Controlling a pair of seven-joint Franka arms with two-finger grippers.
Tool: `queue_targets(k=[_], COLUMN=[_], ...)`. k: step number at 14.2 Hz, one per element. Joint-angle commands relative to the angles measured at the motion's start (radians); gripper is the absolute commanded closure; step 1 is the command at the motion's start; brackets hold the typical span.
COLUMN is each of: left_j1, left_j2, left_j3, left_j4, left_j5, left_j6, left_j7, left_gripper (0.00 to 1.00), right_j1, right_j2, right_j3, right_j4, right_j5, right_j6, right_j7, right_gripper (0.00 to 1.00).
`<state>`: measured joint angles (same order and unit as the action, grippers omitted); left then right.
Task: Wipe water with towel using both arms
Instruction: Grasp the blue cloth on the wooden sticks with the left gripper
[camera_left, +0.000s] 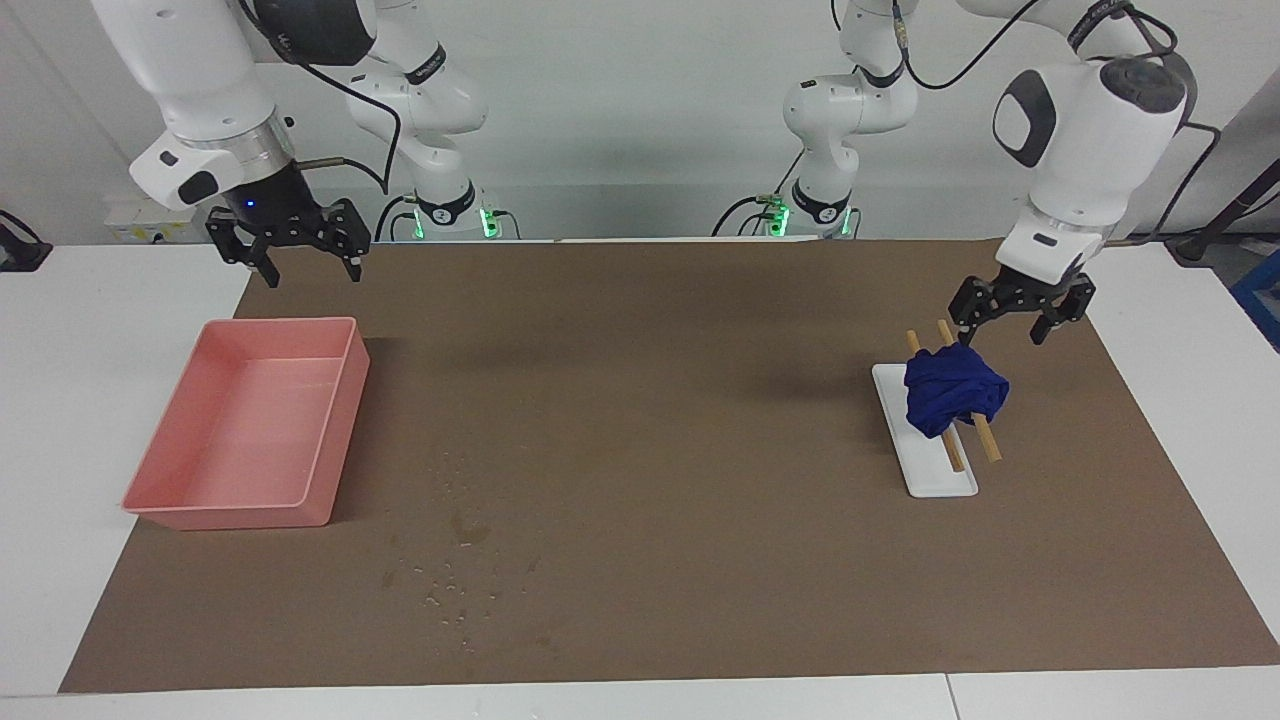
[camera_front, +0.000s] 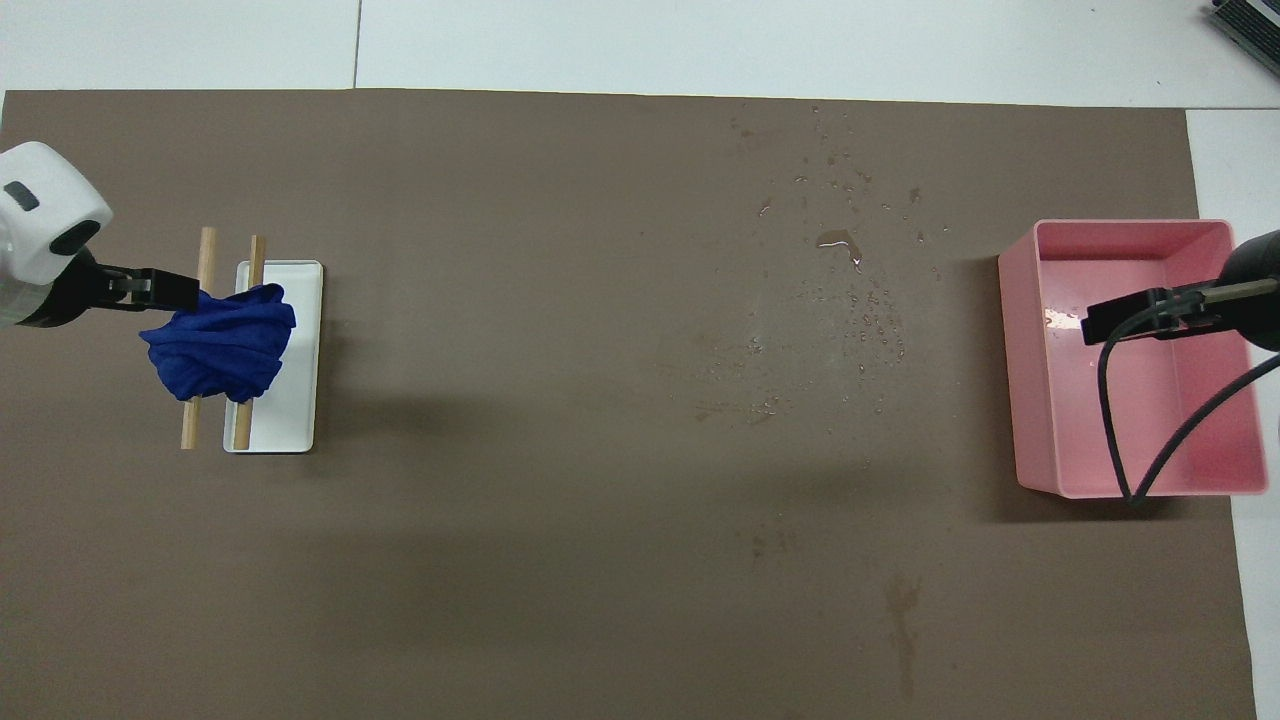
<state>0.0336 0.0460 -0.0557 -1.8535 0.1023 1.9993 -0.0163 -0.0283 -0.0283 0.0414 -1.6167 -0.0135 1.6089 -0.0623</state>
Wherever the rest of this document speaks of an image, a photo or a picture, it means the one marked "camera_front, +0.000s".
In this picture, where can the white towel rack stand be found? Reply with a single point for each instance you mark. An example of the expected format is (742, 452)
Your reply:
(295, 400)

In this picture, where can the brown paper table mat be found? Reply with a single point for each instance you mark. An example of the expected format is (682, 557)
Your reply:
(600, 500)

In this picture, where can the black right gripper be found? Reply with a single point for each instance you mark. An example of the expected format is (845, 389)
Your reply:
(1260, 260)

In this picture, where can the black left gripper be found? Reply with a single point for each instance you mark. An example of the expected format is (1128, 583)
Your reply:
(72, 290)

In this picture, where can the dark grey striped device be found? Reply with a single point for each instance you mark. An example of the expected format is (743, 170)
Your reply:
(1255, 20)

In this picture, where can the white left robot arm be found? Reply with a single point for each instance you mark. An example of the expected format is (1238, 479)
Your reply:
(40, 200)

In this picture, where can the blue towel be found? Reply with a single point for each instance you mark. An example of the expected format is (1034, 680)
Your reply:
(225, 345)

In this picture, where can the pink plastic bin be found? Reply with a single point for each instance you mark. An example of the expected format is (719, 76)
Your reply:
(1220, 450)

